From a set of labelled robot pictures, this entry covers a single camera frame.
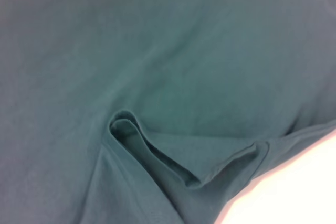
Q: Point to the teal blue shirt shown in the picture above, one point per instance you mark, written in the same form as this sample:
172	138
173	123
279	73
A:
157	64

